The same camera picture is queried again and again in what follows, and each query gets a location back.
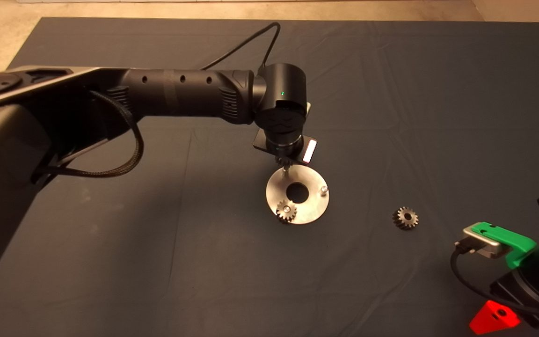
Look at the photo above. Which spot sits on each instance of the steel planetary gear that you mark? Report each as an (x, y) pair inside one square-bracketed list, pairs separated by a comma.
[(403, 223), (287, 212), (284, 163)]

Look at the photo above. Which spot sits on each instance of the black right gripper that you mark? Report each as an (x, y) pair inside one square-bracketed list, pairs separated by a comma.
[(527, 302)]

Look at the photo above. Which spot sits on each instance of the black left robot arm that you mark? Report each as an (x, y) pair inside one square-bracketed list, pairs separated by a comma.
[(180, 93)]

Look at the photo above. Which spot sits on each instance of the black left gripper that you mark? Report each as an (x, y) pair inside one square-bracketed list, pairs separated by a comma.
[(308, 152)]

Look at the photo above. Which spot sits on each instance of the green right camera mount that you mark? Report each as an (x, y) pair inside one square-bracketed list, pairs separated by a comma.
[(515, 243)]

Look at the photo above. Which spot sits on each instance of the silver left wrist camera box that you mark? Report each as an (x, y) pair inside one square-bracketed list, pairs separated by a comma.
[(308, 108)]

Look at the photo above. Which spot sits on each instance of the round metal carrier plate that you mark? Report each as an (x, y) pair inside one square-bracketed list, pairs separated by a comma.
[(314, 206)]

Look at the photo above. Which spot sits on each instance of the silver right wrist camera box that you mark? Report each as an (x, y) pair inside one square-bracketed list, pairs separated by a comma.
[(484, 243)]

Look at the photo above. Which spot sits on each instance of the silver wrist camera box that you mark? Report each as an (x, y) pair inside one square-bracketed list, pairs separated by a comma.
[(484, 243), (308, 108)]

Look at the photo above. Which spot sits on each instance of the dark grey table cloth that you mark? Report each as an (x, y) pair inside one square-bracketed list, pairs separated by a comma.
[(391, 93)]

